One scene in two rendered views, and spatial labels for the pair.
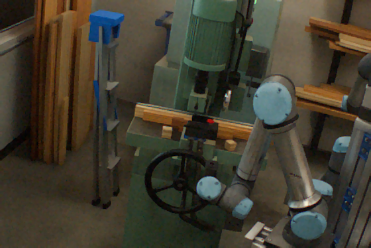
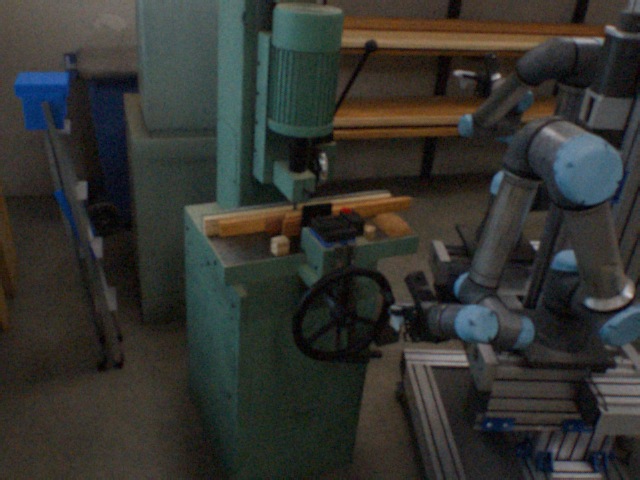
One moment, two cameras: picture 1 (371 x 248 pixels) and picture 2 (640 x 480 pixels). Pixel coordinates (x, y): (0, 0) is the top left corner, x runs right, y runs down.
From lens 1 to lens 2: 1.19 m
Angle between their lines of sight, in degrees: 27
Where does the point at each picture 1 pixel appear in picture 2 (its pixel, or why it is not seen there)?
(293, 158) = (609, 242)
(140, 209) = (258, 368)
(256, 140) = (511, 228)
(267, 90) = (591, 152)
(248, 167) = (498, 268)
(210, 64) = (323, 125)
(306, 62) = not seen: hidden behind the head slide
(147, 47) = not seen: hidden behind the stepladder
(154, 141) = (267, 266)
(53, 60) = not seen: outside the picture
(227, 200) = (506, 331)
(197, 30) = (297, 76)
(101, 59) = (60, 155)
